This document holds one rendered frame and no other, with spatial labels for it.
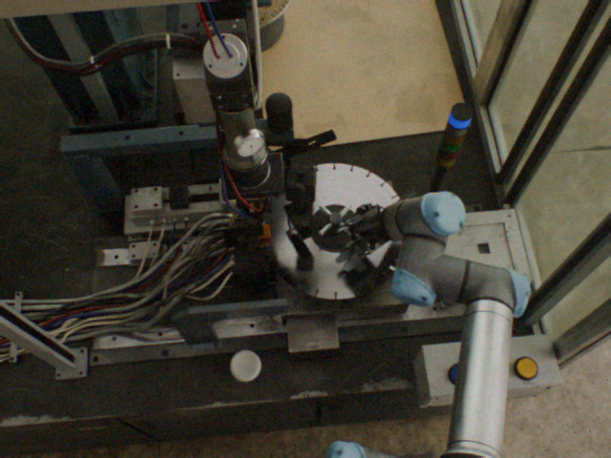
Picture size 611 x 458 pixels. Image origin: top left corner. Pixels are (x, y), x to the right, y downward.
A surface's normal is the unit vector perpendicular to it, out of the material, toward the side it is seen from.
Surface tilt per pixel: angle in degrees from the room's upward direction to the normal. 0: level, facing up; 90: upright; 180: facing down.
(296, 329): 0
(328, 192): 0
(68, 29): 90
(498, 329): 22
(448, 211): 32
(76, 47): 90
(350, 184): 0
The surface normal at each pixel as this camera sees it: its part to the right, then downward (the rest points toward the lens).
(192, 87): 0.09, 0.91
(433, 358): -0.01, -0.40
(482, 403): -0.05, -0.66
